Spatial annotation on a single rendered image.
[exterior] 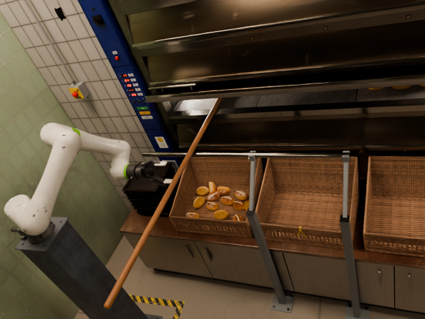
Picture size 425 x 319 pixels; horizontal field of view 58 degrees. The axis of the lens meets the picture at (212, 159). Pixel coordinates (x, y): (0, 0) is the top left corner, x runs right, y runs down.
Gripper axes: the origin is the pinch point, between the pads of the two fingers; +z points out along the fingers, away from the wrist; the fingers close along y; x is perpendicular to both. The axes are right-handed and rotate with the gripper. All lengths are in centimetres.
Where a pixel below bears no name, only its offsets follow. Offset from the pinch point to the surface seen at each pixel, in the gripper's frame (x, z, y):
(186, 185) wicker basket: -36, -22, 48
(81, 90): -49, -82, -27
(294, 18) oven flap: -53, 68, -54
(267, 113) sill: -55, 42, 3
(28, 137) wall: -17, -117, -13
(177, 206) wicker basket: -16, -22, 49
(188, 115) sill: -55, -12, 2
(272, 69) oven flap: -53, 52, -27
